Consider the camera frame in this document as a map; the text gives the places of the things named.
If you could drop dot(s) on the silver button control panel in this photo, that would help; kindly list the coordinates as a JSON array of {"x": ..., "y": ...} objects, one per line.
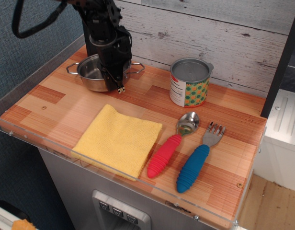
[{"x": 118, "y": 213}]

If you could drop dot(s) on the black vertical post left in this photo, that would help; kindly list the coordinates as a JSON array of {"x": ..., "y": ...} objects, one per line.
[{"x": 91, "y": 49}]

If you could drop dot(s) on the blue handled fork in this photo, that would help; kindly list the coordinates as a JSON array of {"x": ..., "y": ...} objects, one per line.
[{"x": 191, "y": 169}]

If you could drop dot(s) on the yellow dish towel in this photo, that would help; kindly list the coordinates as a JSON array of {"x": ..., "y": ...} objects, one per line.
[{"x": 117, "y": 143}]

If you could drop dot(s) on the small stainless steel pot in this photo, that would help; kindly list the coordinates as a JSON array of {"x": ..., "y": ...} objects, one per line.
[{"x": 90, "y": 71}]

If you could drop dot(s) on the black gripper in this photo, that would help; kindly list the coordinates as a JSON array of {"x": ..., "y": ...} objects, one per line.
[{"x": 114, "y": 52}]

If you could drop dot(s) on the black vertical post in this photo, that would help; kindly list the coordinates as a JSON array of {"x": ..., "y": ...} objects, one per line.
[
  {"x": 91, "y": 49},
  {"x": 280, "y": 71}
]

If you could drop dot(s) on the toy food can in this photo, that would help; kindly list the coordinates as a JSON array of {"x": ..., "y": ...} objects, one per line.
[{"x": 189, "y": 81}]

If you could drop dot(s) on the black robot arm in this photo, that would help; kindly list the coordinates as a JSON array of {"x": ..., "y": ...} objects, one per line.
[{"x": 102, "y": 16}]

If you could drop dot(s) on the red handled spoon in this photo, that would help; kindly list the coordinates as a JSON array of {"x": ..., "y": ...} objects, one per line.
[{"x": 186, "y": 125}]

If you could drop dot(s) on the black vertical post right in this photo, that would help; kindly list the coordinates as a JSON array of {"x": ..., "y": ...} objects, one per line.
[{"x": 280, "y": 71}]

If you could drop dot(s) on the orange object bottom left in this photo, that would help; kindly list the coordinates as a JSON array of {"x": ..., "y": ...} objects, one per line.
[{"x": 22, "y": 224}]

